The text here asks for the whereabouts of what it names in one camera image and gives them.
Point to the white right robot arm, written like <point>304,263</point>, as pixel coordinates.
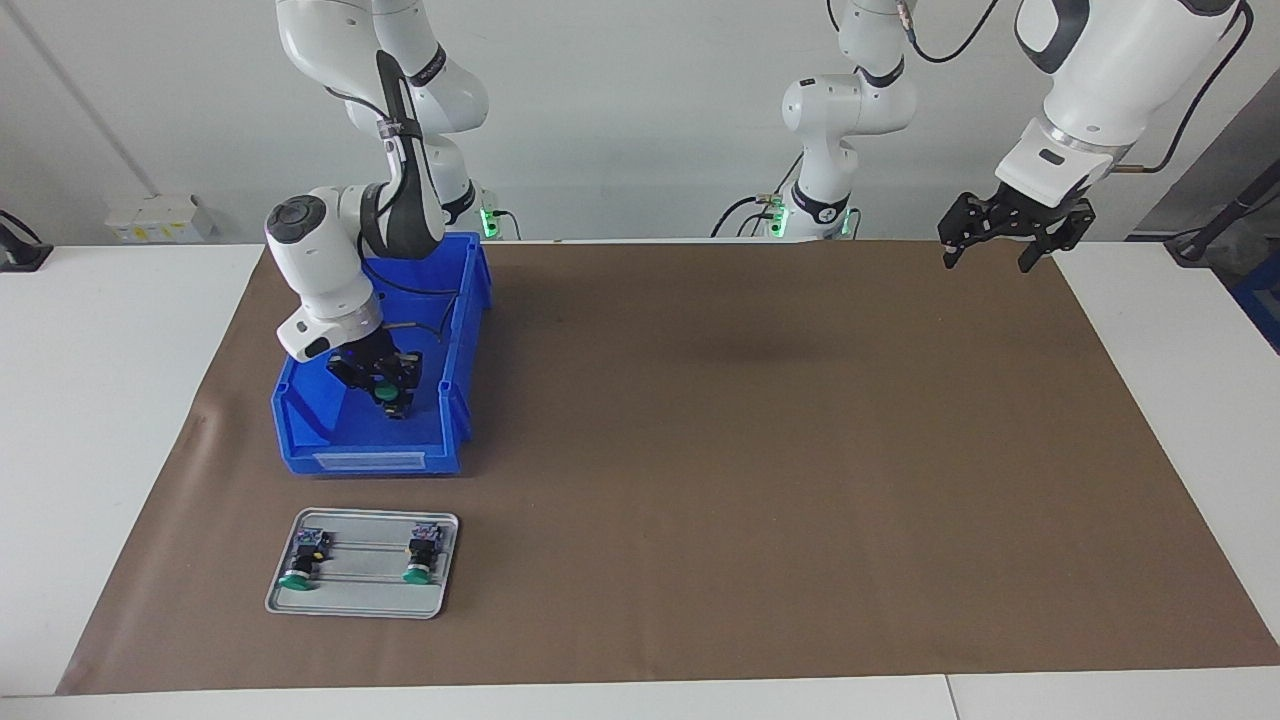
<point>320,260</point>

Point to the brown table mat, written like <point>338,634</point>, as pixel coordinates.
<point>800,500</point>

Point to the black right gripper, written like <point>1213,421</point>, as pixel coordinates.
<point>365,362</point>

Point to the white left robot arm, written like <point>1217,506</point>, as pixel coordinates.
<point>1120,70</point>

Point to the black clamp mount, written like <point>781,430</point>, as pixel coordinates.
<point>20,255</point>

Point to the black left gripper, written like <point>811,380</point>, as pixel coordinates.
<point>1022,212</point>

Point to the blue crate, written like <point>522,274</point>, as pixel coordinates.
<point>1265,300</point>

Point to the white power box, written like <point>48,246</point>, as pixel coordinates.
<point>160,218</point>

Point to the blue plastic storage bin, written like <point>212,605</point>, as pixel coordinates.
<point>450,440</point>

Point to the silver metal tray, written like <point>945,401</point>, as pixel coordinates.
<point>365,600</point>

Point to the green push button switch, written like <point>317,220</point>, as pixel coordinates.
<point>386,390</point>
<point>297,580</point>
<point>415,575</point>

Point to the black stand pole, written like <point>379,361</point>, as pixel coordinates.
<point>1235,205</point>

